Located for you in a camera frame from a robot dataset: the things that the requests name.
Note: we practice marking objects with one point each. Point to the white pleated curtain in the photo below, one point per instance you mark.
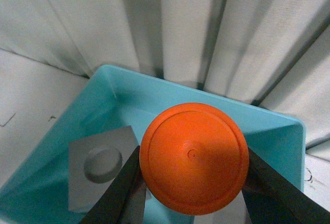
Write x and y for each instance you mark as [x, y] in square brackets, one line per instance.
[269, 53]

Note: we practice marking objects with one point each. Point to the light blue plastic box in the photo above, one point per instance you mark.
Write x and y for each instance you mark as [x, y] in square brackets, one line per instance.
[115, 97]

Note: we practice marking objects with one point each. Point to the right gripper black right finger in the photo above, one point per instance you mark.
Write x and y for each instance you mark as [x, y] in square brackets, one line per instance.
[270, 198]

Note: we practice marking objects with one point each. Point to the orange cylinder part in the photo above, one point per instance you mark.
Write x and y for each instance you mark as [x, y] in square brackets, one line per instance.
[194, 158]

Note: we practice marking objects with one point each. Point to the gray block part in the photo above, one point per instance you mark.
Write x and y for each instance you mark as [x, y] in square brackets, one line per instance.
[94, 162]

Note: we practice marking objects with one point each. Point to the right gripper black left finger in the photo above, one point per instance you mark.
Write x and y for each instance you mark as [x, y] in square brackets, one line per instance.
[124, 200]

